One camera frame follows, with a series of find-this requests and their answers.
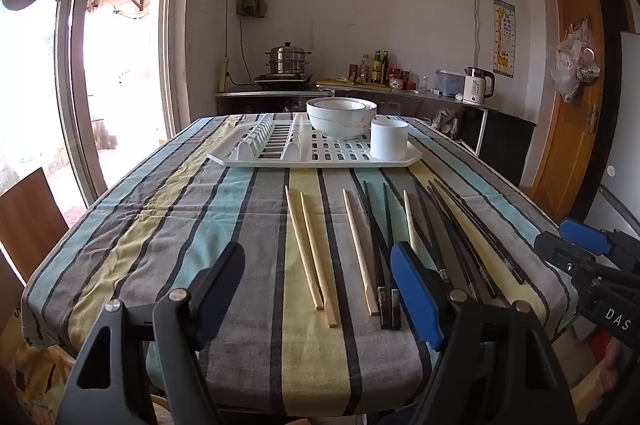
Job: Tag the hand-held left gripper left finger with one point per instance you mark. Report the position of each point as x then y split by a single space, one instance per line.
220 275

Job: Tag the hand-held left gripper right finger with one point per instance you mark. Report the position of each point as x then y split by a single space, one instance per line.
415 285

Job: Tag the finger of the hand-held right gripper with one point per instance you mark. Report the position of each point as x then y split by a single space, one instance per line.
585 237
560 252

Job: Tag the wooden chopstick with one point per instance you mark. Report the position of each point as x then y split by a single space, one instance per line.
318 257
360 250
302 245
410 220

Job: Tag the white cylindrical utensil cup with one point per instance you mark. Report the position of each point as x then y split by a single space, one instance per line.
389 140

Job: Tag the striped tablecloth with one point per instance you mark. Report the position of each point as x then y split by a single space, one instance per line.
240 225

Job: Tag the white refrigerator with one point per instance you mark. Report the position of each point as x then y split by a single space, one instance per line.
622 130

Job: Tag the black panel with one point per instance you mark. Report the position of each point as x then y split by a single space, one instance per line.
510 150

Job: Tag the wooden door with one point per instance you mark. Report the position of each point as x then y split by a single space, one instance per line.
570 115

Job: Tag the white plastic dish rack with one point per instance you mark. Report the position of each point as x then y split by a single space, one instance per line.
310 152

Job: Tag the plastic bag under shelf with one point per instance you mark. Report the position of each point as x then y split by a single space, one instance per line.
447 122

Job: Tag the metal kitchen shelf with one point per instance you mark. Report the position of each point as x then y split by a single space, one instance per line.
475 107

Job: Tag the hanging plastic bags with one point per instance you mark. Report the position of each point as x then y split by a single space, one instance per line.
572 65

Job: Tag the white ceramic bowl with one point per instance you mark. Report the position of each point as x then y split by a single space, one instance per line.
340 125
335 105

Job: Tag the metal stove stand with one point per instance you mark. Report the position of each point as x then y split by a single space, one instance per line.
260 97

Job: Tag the white electric kettle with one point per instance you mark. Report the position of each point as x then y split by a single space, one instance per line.
474 87

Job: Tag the brown wooden chair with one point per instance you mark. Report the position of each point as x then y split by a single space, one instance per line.
30 220

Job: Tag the beige power strip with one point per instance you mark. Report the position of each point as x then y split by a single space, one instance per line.
223 75

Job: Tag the clear drinking glass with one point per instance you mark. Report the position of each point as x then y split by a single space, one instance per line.
425 84

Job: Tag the clear container with blue lid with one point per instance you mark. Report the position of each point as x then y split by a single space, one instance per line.
449 84

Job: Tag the white floral jar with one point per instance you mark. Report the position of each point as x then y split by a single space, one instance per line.
396 83

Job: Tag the black tabletop stove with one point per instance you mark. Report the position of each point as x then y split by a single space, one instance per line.
282 78

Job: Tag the red lidded jar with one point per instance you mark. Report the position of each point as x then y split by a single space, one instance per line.
405 79

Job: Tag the yellow plastic bag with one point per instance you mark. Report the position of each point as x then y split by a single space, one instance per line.
35 370

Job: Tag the wooden cutting board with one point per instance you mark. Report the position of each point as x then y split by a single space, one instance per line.
340 85

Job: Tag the dark sauce bottle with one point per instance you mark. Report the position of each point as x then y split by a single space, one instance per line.
386 70

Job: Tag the yellow label oil bottle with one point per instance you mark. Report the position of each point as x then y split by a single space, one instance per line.
377 70

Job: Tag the clear glass bottle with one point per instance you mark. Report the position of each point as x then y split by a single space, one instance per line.
365 70

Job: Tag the red sauce jar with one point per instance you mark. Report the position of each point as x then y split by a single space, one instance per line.
353 72

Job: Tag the stainless steel steamer pot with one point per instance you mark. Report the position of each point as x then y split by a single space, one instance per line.
287 60

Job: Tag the giraffe wall poster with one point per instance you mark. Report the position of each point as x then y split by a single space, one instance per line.
503 40

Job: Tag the sliding glass door frame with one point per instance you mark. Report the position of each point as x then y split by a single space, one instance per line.
177 55

